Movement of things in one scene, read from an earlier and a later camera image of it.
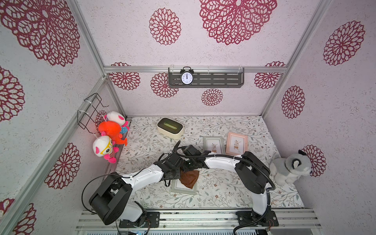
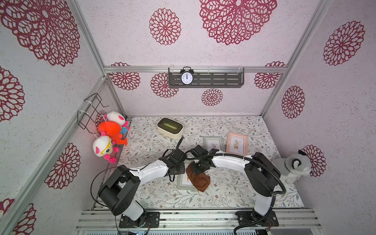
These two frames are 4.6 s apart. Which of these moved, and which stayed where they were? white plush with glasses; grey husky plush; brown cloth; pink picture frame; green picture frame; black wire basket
Moved: brown cloth; green picture frame
Stayed: white plush with glasses; black wire basket; grey husky plush; pink picture frame
